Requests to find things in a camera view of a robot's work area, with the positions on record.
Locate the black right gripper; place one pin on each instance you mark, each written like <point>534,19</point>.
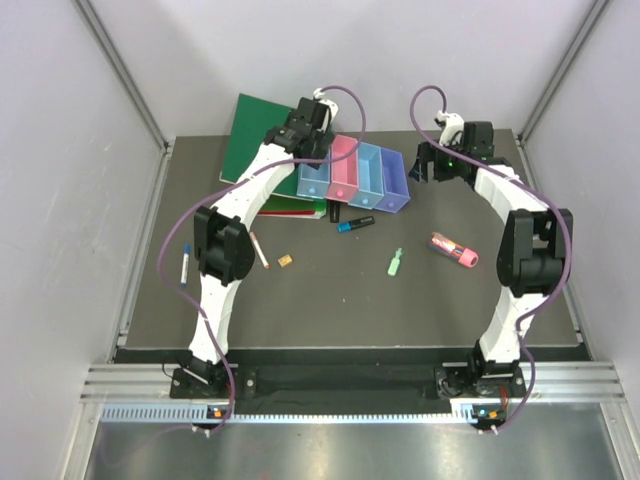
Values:
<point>428,153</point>

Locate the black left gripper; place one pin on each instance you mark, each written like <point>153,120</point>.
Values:
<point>323,141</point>

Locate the light blue drawer box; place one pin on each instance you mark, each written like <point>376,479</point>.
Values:
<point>313,179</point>
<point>365,169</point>

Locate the green ring binder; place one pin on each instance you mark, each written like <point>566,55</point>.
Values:
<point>253,118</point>

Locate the pink drawer box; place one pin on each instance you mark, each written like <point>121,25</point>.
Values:
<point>344,181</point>

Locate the black marker purple cap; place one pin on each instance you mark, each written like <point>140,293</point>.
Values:
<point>334,210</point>

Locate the red and green folder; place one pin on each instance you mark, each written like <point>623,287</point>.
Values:
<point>279,206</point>

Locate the black highlighter blue cap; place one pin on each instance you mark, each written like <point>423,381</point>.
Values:
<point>355,224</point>

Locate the purple drawer box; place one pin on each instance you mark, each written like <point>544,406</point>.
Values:
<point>396,191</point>

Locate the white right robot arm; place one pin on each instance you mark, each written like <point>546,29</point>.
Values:
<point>532,253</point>

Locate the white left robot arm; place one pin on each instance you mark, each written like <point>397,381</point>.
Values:
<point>222,245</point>

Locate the colourful tube pink cap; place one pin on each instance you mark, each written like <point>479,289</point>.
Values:
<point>454,251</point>

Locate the small orange eraser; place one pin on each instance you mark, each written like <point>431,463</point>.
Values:
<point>285,261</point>

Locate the white pencil orange tip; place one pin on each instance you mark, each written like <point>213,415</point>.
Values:
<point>259,251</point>

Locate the white marker blue cap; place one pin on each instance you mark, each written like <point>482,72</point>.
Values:
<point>185,265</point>

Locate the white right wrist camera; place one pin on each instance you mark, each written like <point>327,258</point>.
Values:
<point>452,128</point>

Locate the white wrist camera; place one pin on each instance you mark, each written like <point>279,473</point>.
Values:
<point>332,107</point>
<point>452,128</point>

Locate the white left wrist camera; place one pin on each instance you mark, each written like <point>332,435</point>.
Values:
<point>332,107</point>

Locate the aluminium frame post right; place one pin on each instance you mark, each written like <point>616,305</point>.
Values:
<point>586,27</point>

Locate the aluminium frame post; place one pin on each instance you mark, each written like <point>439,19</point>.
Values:
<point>586,27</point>
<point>91,18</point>

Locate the aluminium frame post left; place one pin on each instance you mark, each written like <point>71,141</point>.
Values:
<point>91,18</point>

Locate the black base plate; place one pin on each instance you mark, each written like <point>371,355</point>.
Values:
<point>340,384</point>

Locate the aluminium front rail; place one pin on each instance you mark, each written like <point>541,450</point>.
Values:
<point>572,382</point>

